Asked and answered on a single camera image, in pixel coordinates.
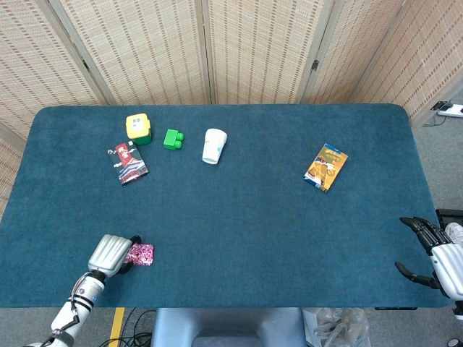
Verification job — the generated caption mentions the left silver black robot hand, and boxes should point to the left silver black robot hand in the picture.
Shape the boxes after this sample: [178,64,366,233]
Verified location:
[88,234,143,278]

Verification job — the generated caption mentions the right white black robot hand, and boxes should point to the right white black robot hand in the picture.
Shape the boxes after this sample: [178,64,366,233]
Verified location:
[394,216,463,301]

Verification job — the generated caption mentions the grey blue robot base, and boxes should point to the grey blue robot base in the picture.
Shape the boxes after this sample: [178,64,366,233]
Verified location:
[150,307,307,347]

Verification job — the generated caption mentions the white rounded object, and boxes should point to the white rounded object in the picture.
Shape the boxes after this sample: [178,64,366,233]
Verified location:
[443,222,463,241]

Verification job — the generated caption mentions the clear plastic bag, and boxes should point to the clear plastic bag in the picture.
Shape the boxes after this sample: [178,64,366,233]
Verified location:
[313,307,370,347]

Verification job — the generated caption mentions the green toy building brick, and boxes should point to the green toy building brick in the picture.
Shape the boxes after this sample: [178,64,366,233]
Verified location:
[163,129,185,150]

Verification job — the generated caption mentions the green bin with yellow lid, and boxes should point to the green bin with yellow lid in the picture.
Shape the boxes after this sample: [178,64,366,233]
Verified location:
[124,113,153,146]

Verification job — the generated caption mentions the blue felt table cover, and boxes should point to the blue felt table cover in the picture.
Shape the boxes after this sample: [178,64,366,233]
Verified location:
[0,103,451,309]

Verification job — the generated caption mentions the white paper cup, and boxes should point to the white paper cup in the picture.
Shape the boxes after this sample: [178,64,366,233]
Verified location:
[201,128,229,165]

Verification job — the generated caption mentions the white power strip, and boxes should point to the white power strip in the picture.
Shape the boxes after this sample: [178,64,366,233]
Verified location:
[436,103,463,119]

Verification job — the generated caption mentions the yellow blue snack box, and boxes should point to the yellow blue snack box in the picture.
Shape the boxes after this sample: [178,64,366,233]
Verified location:
[303,142,349,193]

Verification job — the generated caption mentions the black floor cables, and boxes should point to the black floor cables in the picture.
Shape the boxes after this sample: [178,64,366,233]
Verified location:
[99,307,156,347]

